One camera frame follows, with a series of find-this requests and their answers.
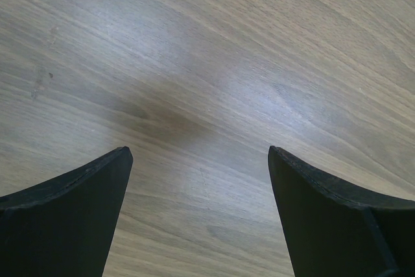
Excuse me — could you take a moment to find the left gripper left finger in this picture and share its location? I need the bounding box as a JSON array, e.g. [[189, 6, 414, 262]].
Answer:
[[1, 147, 133, 276]]

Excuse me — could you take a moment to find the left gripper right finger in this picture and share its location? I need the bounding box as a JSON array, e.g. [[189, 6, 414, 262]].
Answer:
[[268, 147, 414, 276]]

